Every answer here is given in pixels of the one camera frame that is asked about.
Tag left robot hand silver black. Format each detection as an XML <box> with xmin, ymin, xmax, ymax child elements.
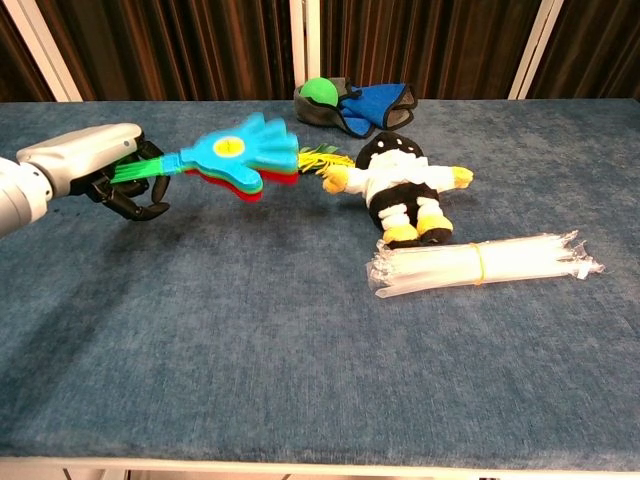
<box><xmin>17</xmin><ymin>123</ymin><xmax>171</xmax><ymax>222</ymax></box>

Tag blue hand clapper green handle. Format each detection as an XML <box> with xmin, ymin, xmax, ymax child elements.
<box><xmin>110</xmin><ymin>112</ymin><xmax>301</xmax><ymax>204</ymax></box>

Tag dark brown curtain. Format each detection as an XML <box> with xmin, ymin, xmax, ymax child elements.
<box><xmin>0</xmin><ymin>0</ymin><xmax>640</xmax><ymax>103</ymax></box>

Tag yellow feather shuttlecock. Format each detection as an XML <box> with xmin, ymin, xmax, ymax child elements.
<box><xmin>298</xmin><ymin>143</ymin><xmax>357</xmax><ymax>176</ymax></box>

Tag green ball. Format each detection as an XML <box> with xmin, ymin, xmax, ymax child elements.
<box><xmin>299</xmin><ymin>77</ymin><xmax>340</xmax><ymax>108</ymax></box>

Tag blue grey catch pad cloth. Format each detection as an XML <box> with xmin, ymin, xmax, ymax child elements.
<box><xmin>293</xmin><ymin>77</ymin><xmax>418</xmax><ymax>140</ymax></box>

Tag blue carpet table mat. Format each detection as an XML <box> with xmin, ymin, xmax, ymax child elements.
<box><xmin>0</xmin><ymin>98</ymin><xmax>640</xmax><ymax>471</ymax></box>

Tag black white plush doll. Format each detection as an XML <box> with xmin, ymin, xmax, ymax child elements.
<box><xmin>322</xmin><ymin>132</ymin><xmax>475</xmax><ymax>250</ymax></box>

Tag bundle of clear plastic straws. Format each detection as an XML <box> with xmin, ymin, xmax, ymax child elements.
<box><xmin>366</xmin><ymin>229</ymin><xmax>606</xmax><ymax>300</ymax></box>

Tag white frame post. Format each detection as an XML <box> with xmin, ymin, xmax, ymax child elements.
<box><xmin>508</xmin><ymin>0</ymin><xmax>571</xmax><ymax>100</ymax></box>
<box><xmin>289</xmin><ymin>0</ymin><xmax>321</xmax><ymax>99</ymax></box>
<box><xmin>0</xmin><ymin>0</ymin><xmax>84</xmax><ymax>103</ymax></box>

